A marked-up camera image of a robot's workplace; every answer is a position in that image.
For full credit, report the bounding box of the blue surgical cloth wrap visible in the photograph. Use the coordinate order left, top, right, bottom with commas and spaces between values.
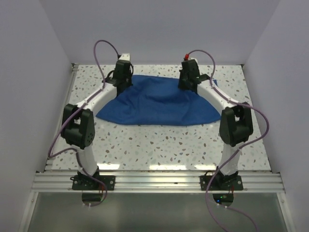
96, 75, 221, 126

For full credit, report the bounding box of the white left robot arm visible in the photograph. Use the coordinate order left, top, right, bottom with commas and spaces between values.
60, 58, 134, 190

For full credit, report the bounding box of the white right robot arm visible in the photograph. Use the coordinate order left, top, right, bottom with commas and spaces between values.
178, 59, 253, 190

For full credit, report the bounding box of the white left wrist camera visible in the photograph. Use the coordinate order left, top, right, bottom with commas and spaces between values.
119, 53, 130, 61

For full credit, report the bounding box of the aluminium left side rail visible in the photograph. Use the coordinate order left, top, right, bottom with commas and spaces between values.
43, 63, 79, 172

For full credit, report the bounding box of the aluminium rail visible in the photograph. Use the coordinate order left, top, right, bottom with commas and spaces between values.
31, 171, 285, 193
43, 63, 79, 172

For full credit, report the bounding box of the aluminium front rail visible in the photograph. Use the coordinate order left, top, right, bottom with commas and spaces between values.
31, 171, 285, 193

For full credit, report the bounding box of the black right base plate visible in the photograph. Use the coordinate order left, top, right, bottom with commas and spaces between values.
199, 171, 244, 191

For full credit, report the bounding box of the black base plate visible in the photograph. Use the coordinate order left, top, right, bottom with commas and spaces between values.
70, 174, 116, 191
199, 171, 244, 191

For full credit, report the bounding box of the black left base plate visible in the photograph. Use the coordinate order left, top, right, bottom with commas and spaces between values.
70, 174, 116, 191

